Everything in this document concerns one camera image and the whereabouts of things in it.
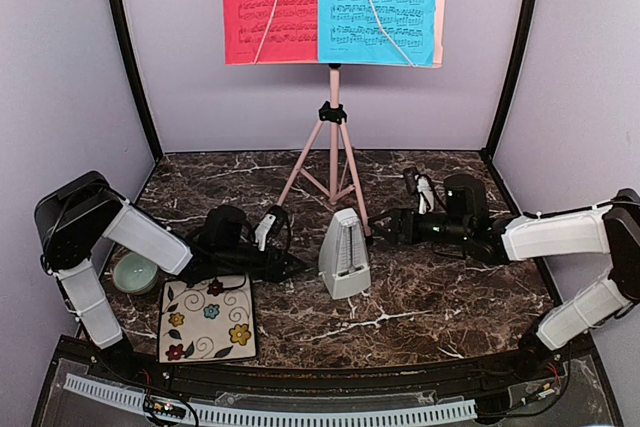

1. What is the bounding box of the red sheet music paper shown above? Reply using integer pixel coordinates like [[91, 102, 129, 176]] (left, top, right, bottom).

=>
[[223, 0, 318, 65]]

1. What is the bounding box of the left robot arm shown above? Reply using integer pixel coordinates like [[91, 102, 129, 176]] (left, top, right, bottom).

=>
[[34, 171, 306, 383]]

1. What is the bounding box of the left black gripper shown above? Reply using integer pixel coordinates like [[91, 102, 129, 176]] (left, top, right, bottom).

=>
[[216, 242, 307, 284]]

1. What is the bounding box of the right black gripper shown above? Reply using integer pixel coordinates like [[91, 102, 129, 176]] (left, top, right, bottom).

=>
[[369, 207, 471, 246]]

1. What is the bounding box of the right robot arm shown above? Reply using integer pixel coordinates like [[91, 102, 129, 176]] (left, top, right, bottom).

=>
[[368, 168, 639, 381]]

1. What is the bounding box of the floral square plate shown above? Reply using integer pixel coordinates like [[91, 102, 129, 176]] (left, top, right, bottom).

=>
[[157, 275, 258, 364]]

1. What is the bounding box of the white metronome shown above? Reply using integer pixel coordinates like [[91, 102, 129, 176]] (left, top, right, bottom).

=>
[[318, 208, 371, 300]]

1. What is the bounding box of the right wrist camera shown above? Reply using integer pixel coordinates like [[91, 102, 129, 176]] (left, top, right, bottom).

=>
[[402, 167, 445, 214]]

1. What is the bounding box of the left black frame post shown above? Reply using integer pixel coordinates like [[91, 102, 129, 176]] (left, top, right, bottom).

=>
[[108, 0, 164, 163]]

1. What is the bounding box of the right black frame post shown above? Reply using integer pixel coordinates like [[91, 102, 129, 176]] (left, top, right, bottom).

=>
[[483, 0, 546, 156]]

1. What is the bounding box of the grey slotted cable duct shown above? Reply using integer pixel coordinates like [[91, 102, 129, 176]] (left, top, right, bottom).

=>
[[63, 374, 477, 426]]

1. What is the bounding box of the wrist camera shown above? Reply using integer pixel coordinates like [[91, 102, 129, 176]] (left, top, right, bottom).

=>
[[253, 204, 290, 252], [402, 167, 445, 214]]

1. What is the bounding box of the pale green bowl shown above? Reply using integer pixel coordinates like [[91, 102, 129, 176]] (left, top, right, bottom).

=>
[[113, 252, 158, 295]]

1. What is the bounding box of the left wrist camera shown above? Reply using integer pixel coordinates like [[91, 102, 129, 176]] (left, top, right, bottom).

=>
[[253, 204, 290, 252]]

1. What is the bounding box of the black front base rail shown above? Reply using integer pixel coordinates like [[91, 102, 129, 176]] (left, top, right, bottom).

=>
[[32, 336, 622, 426]]

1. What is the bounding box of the pink music stand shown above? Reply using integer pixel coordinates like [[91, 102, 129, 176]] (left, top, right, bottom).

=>
[[218, 0, 449, 236]]

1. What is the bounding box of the black frame post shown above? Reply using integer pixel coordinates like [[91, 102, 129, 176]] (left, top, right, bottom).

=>
[[483, 0, 546, 156], [108, 0, 164, 163]]

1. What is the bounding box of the blue sheet music paper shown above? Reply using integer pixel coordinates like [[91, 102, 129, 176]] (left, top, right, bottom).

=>
[[317, 0, 444, 67]]

